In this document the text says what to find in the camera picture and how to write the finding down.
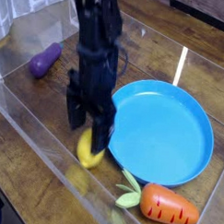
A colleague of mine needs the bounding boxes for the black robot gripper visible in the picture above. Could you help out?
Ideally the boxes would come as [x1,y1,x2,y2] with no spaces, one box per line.
[66,45,118,155]

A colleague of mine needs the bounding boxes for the white patterned curtain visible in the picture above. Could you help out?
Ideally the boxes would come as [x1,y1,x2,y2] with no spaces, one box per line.
[0,0,74,45]

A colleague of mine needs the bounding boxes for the dark wall baseboard strip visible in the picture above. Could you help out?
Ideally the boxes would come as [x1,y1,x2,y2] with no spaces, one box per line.
[170,0,224,32]

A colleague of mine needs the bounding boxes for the purple toy eggplant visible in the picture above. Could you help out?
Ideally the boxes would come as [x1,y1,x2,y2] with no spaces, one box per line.
[29,43,64,78]

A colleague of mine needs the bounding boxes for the blue round plastic tray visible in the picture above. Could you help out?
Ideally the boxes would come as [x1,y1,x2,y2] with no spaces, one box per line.
[109,80,214,187]

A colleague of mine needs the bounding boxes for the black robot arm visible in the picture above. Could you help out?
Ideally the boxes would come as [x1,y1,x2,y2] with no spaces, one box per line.
[66,0,123,155]

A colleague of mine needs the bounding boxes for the orange toy carrot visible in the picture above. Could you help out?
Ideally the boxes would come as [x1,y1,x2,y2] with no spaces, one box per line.
[115,169,200,224]

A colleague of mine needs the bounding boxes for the black cable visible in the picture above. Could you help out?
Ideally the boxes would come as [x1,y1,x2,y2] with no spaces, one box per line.
[114,40,131,77]

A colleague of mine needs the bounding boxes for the yellow toy lemon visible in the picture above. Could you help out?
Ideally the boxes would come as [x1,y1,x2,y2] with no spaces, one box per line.
[77,128,105,169]

